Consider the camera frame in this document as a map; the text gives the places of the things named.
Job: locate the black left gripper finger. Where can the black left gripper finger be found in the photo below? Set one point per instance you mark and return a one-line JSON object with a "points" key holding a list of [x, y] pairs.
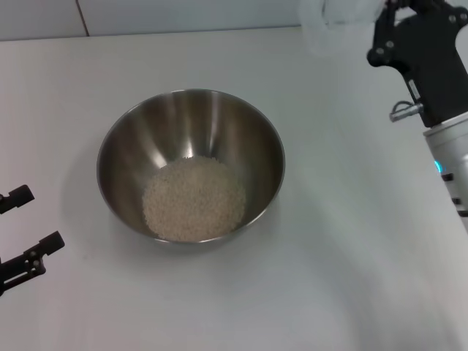
{"points": [[47, 244], [20, 195]]}

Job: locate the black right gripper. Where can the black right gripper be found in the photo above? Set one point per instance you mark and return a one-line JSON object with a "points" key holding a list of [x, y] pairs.
{"points": [[431, 62]]}

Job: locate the clear plastic cup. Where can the clear plastic cup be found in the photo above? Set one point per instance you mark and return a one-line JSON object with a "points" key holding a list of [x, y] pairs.
{"points": [[329, 22]]}

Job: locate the white rice grains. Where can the white rice grains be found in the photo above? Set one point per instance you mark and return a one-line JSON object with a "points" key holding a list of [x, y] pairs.
{"points": [[194, 199]]}

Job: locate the stainless steel mixing bowl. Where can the stainless steel mixing bowl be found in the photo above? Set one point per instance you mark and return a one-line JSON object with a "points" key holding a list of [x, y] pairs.
{"points": [[183, 124]]}

